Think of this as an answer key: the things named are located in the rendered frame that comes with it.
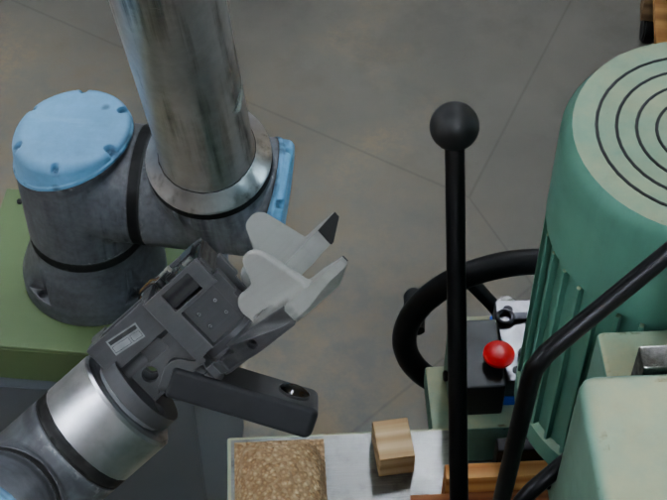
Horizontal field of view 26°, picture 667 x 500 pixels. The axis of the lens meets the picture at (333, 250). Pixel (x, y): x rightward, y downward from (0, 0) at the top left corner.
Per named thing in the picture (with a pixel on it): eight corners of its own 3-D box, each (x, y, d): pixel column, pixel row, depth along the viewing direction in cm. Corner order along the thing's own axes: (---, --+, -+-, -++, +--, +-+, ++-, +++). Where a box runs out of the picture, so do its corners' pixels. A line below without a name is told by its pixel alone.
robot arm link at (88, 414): (123, 497, 106) (136, 449, 115) (172, 455, 105) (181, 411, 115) (37, 413, 104) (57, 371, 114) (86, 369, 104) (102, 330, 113)
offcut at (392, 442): (378, 476, 143) (379, 459, 140) (371, 438, 145) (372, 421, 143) (414, 472, 143) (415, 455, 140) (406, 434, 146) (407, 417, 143)
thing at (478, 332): (577, 318, 147) (584, 286, 143) (594, 410, 140) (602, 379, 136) (448, 323, 147) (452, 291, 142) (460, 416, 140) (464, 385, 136)
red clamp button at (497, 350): (511, 343, 139) (512, 337, 138) (515, 369, 137) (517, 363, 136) (480, 344, 138) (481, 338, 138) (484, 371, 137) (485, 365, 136)
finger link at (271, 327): (272, 319, 100) (200, 363, 106) (287, 335, 100) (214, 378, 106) (302, 280, 103) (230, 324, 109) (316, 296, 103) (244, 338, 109)
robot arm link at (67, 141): (46, 173, 192) (25, 73, 179) (171, 187, 191) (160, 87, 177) (12, 259, 182) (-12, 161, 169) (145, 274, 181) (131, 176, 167)
